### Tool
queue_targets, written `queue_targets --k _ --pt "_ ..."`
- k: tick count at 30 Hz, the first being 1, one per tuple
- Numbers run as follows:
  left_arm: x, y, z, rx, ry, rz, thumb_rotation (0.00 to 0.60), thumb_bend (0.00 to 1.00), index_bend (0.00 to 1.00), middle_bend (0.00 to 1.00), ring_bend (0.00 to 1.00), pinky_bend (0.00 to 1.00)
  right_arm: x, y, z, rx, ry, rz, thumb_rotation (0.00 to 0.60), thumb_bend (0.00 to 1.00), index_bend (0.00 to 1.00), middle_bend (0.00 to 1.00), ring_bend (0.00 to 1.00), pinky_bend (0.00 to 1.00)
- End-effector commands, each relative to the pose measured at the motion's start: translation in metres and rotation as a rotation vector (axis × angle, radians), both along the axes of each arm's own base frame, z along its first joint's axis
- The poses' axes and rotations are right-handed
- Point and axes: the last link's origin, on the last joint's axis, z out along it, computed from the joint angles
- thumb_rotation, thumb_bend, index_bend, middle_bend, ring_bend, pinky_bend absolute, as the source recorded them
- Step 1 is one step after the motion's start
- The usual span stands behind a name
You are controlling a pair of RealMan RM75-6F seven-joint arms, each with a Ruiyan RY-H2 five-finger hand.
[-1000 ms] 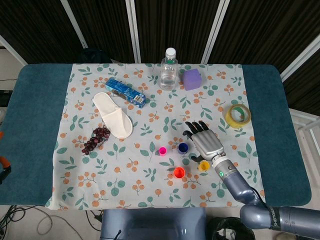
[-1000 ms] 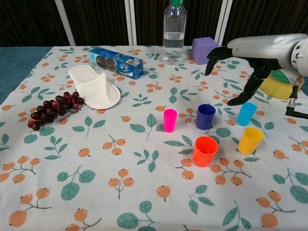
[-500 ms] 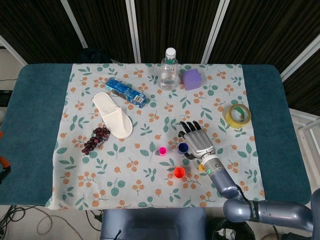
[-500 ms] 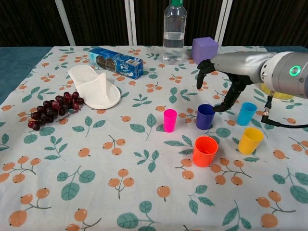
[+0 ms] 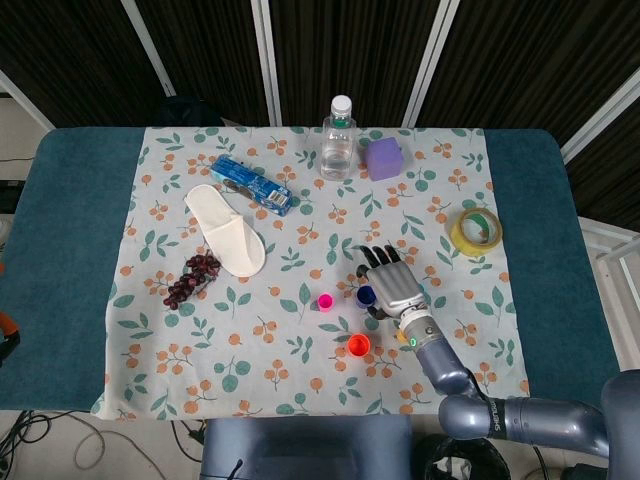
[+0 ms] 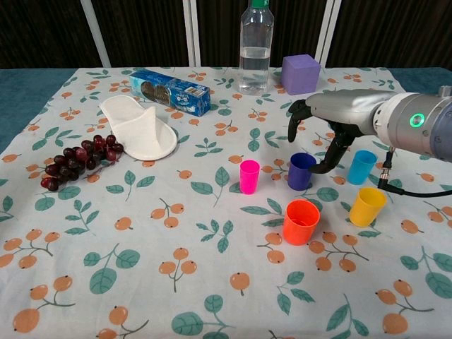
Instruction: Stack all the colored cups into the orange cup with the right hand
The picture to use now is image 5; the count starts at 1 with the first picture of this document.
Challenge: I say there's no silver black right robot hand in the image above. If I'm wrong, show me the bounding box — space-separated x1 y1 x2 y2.
356 243 428 322

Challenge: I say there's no yellow packing tape roll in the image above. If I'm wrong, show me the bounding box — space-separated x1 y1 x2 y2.
450 207 504 257

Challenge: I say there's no purple foam cube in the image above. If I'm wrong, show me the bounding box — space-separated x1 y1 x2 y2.
363 138 405 181

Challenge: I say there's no clear plastic water bottle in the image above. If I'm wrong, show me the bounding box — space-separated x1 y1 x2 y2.
319 94 359 181

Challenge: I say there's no floral fruit print tablecloth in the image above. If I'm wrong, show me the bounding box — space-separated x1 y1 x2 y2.
89 125 532 421

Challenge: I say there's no blue cookie box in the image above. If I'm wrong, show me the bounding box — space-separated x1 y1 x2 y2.
208 153 294 217

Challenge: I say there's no white disposable slipper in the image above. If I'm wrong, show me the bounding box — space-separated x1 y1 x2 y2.
183 183 267 278

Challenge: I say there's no blue-grey robot torso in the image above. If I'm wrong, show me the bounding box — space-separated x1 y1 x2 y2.
199 414 415 480

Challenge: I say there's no black trash bag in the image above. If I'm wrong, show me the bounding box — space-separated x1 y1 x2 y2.
424 433 511 480

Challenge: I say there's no dark red grape bunch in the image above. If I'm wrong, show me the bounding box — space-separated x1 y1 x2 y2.
163 252 222 310

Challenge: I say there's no white metal rack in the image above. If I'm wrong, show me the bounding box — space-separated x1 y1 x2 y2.
577 214 640 321

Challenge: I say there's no teal velvet table cover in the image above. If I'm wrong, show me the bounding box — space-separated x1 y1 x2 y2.
0 127 625 416

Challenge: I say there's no orange and black object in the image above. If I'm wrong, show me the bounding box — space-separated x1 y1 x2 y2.
0 309 21 369

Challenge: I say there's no white partition frame post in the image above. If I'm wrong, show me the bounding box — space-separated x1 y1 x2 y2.
249 0 284 127
559 64 640 164
0 68 56 132
401 0 461 129
119 0 177 98

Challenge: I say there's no grey floor cable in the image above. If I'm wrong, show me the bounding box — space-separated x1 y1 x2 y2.
73 422 169 480

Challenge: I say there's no black floor cable bundle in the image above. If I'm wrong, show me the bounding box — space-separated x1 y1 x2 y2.
0 409 51 480

